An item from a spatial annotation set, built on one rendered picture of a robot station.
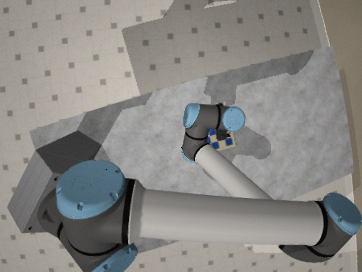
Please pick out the blue and cream chessboard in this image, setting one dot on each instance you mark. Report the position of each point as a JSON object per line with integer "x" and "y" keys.
{"x": 223, "y": 144}

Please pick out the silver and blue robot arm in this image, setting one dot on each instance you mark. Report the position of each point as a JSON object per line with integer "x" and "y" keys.
{"x": 94, "y": 201}

